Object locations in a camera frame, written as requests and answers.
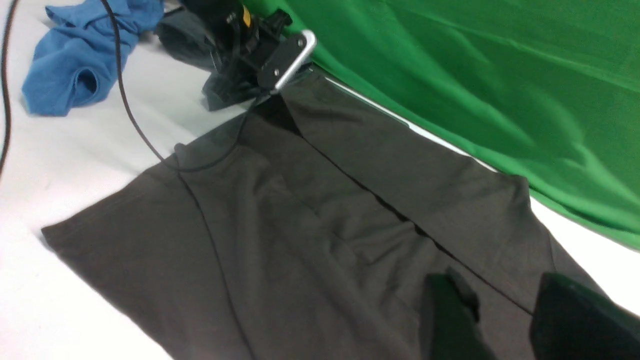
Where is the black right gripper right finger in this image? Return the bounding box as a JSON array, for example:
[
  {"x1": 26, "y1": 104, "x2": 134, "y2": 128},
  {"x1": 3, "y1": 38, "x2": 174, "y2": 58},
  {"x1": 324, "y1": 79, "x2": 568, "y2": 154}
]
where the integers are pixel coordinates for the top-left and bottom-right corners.
[{"x1": 529, "y1": 272, "x2": 640, "y2": 360}]

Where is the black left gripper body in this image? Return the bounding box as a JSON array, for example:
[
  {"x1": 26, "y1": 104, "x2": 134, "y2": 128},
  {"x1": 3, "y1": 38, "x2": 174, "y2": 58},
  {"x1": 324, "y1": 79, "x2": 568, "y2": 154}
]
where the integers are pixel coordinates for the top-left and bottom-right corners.
[{"x1": 182, "y1": 0, "x2": 293, "y2": 111}]

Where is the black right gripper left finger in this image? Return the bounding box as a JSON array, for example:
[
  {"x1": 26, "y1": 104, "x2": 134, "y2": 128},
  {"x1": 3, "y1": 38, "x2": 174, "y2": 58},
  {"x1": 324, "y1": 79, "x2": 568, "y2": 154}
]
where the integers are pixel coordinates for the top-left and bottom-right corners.
[{"x1": 420, "y1": 268, "x2": 496, "y2": 360}]

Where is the dark gray long-sleeved shirt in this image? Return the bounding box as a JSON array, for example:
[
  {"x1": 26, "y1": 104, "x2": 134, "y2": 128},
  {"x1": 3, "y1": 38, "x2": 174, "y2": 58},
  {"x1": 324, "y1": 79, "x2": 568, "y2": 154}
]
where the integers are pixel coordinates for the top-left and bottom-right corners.
[{"x1": 41, "y1": 70, "x2": 640, "y2": 360}]

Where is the dark teal crumpled shirt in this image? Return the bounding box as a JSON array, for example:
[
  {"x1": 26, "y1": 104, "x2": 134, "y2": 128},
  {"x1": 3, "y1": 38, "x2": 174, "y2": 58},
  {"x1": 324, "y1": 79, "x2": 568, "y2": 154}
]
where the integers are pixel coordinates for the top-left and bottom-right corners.
[{"x1": 154, "y1": 7, "x2": 220, "y2": 72}]

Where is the blue crumpled shirt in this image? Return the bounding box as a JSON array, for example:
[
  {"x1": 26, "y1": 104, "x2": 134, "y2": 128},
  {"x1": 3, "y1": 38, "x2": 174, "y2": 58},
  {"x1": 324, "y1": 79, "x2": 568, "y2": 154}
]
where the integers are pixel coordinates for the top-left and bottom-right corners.
[{"x1": 21, "y1": 0, "x2": 166, "y2": 118}]

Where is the green backdrop cloth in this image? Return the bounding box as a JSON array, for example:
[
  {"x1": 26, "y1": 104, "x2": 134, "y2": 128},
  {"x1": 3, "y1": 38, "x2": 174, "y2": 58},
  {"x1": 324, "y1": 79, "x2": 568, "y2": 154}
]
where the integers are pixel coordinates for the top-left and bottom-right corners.
[{"x1": 245, "y1": 0, "x2": 640, "y2": 250}]

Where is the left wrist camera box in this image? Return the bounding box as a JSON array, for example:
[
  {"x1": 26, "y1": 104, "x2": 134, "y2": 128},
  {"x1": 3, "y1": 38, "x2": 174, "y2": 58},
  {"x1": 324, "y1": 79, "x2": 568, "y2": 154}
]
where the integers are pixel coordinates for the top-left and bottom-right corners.
[{"x1": 256, "y1": 29, "x2": 318, "y2": 93}]

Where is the black left camera cable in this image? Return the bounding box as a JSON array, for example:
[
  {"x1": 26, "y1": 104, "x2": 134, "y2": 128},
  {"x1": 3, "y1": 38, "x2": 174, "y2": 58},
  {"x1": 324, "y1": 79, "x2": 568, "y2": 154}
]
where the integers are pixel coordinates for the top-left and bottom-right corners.
[{"x1": 0, "y1": 0, "x2": 261, "y2": 176}]

